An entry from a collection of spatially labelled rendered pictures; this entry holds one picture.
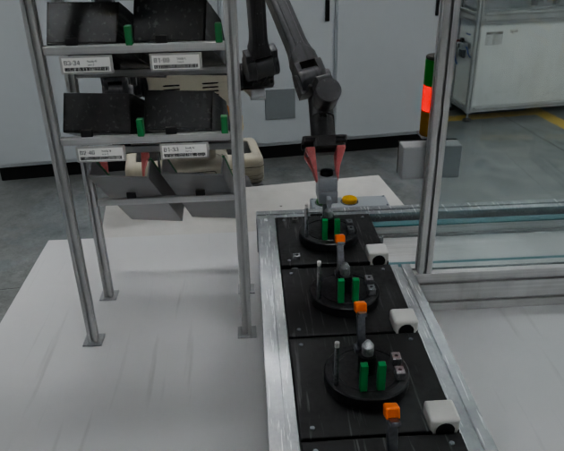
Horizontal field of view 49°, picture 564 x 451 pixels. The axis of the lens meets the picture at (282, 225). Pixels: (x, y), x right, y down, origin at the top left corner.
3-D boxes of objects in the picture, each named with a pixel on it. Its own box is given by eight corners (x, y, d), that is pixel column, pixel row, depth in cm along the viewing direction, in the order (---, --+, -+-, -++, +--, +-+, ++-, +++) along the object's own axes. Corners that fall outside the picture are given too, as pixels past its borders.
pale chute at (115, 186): (131, 219, 154) (133, 202, 155) (183, 221, 152) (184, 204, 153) (87, 176, 127) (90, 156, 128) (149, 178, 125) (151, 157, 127)
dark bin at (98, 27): (108, 77, 135) (109, 43, 135) (166, 78, 134) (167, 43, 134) (46, 45, 108) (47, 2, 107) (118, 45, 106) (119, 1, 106)
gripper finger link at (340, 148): (348, 175, 137) (345, 136, 139) (317, 177, 137) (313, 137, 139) (345, 184, 144) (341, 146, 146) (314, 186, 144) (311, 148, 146)
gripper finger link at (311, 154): (339, 176, 137) (337, 136, 139) (308, 177, 137) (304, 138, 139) (336, 184, 144) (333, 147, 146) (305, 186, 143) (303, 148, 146)
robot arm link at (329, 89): (325, 72, 148) (292, 80, 147) (335, 47, 137) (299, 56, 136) (341, 116, 146) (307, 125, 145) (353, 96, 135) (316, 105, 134)
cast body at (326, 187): (315, 192, 146) (315, 165, 142) (334, 191, 146) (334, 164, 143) (320, 208, 138) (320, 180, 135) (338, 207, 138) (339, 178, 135)
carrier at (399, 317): (281, 276, 135) (280, 225, 129) (389, 271, 136) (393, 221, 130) (288, 345, 114) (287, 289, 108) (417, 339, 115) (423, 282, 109)
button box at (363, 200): (309, 217, 172) (309, 197, 169) (383, 214, 173) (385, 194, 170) (311, 228, 166) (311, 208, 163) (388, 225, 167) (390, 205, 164)
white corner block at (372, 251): (364, 259, 141) (365, 243, 140) (384, 258, 142) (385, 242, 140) (368, 269, 137) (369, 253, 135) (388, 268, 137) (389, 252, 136)
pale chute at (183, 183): (192, 216, 154) (193, 199, 156) (243, 218, 153) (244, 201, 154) (159, 173, 128) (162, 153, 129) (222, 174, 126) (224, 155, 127)
